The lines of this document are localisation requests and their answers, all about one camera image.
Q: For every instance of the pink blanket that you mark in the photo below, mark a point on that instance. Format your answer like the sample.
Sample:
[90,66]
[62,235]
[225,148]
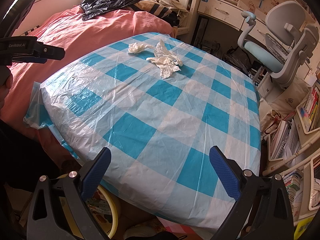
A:
[75,30]

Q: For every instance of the blue white checkered plastic tablecloth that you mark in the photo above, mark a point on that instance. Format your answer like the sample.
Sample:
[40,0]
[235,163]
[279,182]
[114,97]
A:
[150,120]

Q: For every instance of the pink patterned cloth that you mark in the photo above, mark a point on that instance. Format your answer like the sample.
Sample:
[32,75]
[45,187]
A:
[180,230]

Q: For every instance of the small white drawer cabinet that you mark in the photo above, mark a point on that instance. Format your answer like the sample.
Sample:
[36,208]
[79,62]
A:
[268,90]

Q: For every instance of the tan dark striped cloth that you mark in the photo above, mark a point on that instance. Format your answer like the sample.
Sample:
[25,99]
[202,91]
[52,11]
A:
[155,8]

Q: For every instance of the white book rack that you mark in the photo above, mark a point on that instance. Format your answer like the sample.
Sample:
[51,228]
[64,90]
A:
[303,127]

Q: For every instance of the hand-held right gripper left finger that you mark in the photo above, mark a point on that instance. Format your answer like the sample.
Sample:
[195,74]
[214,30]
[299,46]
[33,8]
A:
[96,173]

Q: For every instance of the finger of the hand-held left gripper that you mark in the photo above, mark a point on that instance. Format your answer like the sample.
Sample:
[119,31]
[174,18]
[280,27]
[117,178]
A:
[37,60]
[52,52]

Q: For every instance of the clear plastic storage bag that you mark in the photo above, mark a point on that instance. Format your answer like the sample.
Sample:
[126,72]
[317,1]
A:
[211,48]
[237,56]

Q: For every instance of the black shiny jacket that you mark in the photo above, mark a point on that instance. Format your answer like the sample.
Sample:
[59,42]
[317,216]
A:
[110,3]

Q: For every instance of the yellow rimmed trash bin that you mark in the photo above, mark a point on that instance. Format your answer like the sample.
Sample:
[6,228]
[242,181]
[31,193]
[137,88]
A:
[115,215]

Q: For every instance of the white desk with drawers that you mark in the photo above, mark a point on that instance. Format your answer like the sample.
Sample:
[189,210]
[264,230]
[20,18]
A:
[220,7]

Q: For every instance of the row of colourful books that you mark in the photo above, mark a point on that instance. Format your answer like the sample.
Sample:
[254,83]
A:
[295,185]

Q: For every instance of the person's left hand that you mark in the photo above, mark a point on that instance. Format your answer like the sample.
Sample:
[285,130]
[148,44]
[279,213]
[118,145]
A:
[8,82]

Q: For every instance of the beige tote bag tree print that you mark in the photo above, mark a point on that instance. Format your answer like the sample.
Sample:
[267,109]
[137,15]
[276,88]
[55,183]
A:
[290,100]

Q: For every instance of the stack of papers and notebooks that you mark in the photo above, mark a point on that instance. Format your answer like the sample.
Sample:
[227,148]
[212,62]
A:
[285,140]

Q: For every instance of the grey blue office chair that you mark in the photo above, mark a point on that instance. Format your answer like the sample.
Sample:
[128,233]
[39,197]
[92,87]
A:
[280,17]

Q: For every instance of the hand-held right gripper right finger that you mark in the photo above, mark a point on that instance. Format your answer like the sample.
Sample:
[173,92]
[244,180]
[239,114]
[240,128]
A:
[225,173]

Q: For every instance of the person's dark clothing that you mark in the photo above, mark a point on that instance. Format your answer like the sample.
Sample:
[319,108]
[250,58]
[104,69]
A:
[25,155]

